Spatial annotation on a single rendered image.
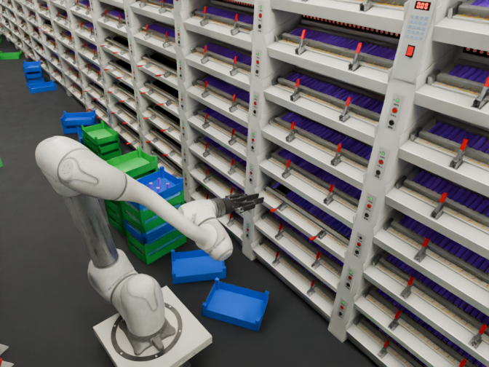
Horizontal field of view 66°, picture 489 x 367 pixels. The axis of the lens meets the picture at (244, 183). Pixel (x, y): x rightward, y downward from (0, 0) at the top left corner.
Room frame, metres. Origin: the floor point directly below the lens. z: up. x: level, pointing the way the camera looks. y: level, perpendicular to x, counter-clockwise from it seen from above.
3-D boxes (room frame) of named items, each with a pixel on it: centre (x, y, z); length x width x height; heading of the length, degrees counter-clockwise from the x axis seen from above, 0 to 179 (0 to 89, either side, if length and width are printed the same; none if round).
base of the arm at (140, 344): (0.98, 0.37, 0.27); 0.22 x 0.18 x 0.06; 40
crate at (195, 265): (1.60, 0.25, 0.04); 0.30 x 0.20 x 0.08; 103
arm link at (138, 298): (1.00, 0.39, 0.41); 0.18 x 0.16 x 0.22; 52
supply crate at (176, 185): (1.79, 0.53, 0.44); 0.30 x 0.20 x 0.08; 138
